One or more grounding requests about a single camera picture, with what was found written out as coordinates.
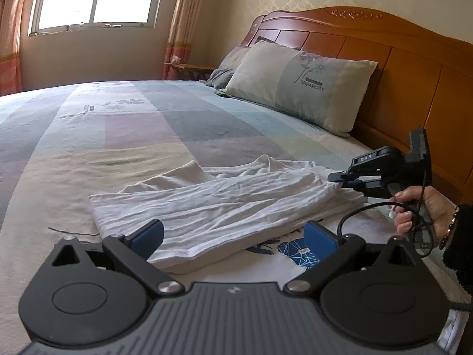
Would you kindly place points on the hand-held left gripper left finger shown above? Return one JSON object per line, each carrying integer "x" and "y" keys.
{"x": 149, "y": 238}

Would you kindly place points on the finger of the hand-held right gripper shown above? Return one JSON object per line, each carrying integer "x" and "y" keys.
{"x": 364, "y": 185}
{"x": 354, "y": 175}

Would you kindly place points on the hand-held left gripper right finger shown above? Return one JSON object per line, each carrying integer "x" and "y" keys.
{"x": 319, "y": 242}

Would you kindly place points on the white printed t-shirt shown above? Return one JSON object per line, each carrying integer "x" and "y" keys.
{"x": 221, "y": 203}

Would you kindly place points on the person's right forearm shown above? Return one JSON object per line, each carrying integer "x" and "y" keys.
{"x": 462, "y": 244}

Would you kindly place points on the person's right hand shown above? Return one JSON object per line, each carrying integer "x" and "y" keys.
{"x": 432, "y": 214}

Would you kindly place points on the wooden headboard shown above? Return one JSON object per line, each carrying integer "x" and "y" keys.
{"x": 406, "y": 66}

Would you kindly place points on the large pale printed pillow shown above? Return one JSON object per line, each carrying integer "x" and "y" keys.
{"x": 295, "y": 81}

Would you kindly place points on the pastel patchwork bed sheet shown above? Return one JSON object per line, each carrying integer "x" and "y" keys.
{"x": 111, "y": 129}

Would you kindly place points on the small grey pillow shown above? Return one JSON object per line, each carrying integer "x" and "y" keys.
{"x": 225, "y": 70}

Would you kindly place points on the wooden bedside shelf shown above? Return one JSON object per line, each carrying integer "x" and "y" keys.
{"x": 188, "y": 68}

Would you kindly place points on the orange patterned curtain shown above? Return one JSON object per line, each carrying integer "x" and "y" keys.
{"x": 188, "y": 18}
{"x": 13, "y": 33}

